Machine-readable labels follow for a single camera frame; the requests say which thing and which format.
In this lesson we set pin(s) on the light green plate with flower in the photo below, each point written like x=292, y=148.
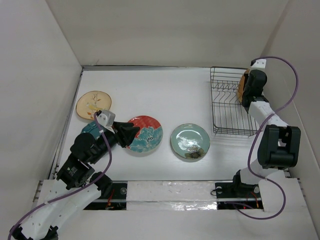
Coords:
x=190, y=141

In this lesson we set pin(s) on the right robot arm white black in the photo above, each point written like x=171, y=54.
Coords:
x=280, y=143

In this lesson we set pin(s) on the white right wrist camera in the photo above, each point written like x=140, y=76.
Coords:
x=259, y=63

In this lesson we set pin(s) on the black wire dish rack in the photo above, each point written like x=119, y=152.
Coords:
x=229, y=118

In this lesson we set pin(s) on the red plate with teal flower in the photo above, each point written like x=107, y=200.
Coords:
x=148, y=138

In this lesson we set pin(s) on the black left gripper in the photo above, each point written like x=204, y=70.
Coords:
x=125, y=132

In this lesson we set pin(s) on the white foam front bar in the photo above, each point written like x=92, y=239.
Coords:
x=170, y=196

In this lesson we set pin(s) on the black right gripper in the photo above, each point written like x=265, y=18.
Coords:
x=246, y=78

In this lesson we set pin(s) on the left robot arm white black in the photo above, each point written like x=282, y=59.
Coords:
x=77, y=184

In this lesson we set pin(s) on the dark teal scalloped plate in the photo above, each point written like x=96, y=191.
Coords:
x=92, y=129

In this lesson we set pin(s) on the orange woven plate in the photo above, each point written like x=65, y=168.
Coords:
x=241, y=85

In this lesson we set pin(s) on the beige plate with bird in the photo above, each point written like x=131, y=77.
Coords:
x=92, y=102

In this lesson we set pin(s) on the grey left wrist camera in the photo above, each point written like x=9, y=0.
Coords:
x=105, y=118

